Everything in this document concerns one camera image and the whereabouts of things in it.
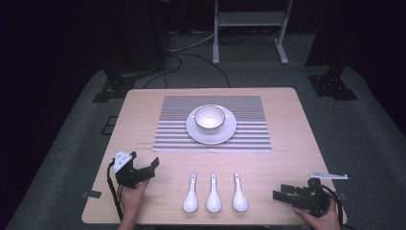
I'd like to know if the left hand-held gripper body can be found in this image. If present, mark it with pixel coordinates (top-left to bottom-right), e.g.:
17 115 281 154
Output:
113 150 156 189

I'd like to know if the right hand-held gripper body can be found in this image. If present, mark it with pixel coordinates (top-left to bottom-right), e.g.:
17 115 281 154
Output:
294 170 350 219

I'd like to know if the person's left hand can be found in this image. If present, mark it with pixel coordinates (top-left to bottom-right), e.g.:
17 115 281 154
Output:
117 179 150 222

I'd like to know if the person's right hand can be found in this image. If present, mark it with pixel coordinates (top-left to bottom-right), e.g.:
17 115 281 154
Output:
292 198 343 230

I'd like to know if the dark tape square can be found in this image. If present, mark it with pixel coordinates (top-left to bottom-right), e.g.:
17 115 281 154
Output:
101 115 120 136

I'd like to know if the grey tape tab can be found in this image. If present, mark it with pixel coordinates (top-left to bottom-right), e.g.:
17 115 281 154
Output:
81 190 102 199

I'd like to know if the white ceramic spoon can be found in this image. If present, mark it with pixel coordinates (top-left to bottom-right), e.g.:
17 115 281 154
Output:
182 172 199 214
232 172 249 214
205 172 223 214

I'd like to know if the white round plate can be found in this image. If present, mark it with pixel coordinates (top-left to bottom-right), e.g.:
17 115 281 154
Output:
185 104 238 147

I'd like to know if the striped grey placemat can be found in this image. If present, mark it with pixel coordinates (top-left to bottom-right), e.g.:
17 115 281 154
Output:
151 95 274 153

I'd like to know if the black stand base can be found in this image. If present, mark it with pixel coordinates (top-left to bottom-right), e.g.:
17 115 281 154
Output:
92 68 137 104
307 65 359 102

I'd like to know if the white bowl with dark rim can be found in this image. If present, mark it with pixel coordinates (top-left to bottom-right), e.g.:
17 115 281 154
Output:
193 103 227 135

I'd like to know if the white metal stand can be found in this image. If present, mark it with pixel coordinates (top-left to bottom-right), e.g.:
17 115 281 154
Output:
212 0 294 66

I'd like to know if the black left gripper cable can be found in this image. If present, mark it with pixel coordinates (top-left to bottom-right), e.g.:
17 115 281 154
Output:
106 157 124 222

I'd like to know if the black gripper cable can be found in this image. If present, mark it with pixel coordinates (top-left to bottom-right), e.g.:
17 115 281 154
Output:
106 157 124 222
320 184 348 229

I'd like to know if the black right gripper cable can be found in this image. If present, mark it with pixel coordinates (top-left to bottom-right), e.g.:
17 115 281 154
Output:
320 184 348 229

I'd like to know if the black floor cable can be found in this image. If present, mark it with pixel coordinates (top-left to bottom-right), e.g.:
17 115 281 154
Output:
142 53 184 90
171 52 232 89

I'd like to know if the grey floor cable bundle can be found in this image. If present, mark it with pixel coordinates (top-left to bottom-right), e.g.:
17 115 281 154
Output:
168 29 215 54

